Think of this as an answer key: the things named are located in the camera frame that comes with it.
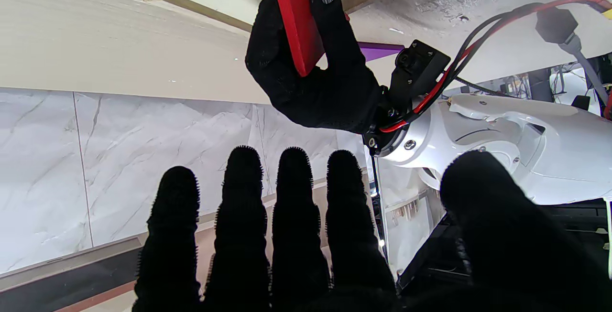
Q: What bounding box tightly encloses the red black left hand cable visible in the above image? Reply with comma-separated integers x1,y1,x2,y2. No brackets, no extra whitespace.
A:
380,0,612,134

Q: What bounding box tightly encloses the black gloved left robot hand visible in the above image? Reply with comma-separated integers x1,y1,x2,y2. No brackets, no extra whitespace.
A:
245,0,385,133

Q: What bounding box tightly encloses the black strip with red edge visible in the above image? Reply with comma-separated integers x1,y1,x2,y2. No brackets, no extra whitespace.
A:
0,244,145,312

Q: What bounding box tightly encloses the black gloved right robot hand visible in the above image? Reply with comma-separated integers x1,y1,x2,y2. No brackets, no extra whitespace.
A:
133,146,612,312

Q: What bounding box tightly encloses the red large tangram triangle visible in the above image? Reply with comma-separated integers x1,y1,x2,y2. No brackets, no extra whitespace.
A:
269,0,350,77

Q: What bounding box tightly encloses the grey left camera cable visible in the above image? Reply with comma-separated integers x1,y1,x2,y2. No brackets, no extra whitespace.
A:
535,7,612,108

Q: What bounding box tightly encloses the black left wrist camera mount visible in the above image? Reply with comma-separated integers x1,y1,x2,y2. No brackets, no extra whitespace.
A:
388,40,451,113

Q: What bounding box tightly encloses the marble print backdrop sheet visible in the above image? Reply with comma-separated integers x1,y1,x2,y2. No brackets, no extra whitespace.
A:
0,86,379,275

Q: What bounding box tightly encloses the purple tangram triangle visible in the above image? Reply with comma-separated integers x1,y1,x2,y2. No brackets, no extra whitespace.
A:
356,41,406,63

